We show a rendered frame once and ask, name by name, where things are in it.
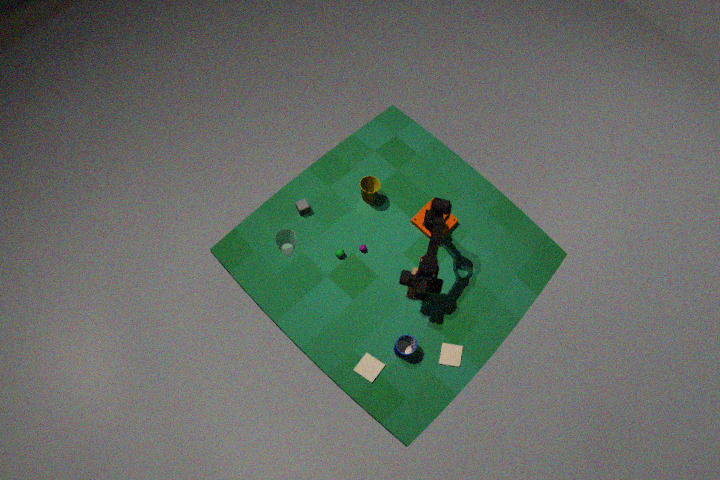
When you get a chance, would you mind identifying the blue mug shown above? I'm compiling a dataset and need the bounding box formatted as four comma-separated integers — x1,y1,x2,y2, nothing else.
394,334,417,358

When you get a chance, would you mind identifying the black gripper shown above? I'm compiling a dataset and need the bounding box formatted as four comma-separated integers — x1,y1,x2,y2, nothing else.
399,270,443,293

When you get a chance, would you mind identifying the yellow cup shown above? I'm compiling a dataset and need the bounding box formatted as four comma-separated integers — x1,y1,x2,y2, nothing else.
360,176,380,202

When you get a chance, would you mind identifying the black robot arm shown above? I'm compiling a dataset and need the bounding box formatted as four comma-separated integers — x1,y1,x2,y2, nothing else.
412,197,452,300

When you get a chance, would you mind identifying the beige flat square tile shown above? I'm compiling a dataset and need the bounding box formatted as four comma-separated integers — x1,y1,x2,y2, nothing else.
438,343,463,367
353,352,386,382

